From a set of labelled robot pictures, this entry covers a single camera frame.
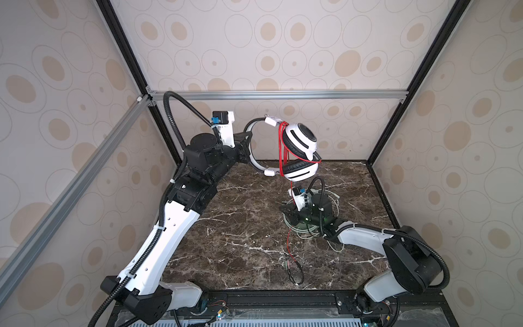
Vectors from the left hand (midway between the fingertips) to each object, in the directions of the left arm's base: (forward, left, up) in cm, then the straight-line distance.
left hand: (254, 129), depth 57 cm
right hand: (-3, -9, -38) cm, 39 cm away
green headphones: (-13, -21, -23) cm, 34 cm away
